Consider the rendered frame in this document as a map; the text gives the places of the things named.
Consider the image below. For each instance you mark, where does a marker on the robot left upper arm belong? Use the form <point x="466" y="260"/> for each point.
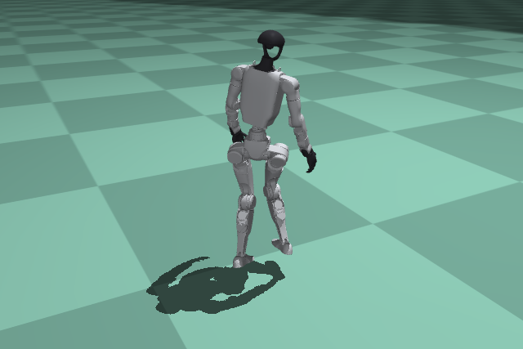
<point x="232" y="100"/>

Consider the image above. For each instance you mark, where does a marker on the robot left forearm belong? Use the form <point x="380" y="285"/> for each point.
<point x="232" y="117"/>

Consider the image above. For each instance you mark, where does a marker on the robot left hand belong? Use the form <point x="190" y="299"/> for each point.
<point x="237" y="137"/>

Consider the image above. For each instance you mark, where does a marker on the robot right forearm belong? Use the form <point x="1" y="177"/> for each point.
<point x="302" y="137"/>

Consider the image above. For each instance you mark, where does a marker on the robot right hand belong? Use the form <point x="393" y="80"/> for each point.
<point x="311" y="159"/>

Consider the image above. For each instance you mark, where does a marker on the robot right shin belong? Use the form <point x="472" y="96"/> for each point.
<point x="277" y="211"/>

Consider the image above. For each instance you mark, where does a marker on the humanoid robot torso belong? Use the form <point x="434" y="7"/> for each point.
<point x="260" y="101"/>

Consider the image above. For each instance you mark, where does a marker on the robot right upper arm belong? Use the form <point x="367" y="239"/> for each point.
<point x="290" y="86"/>

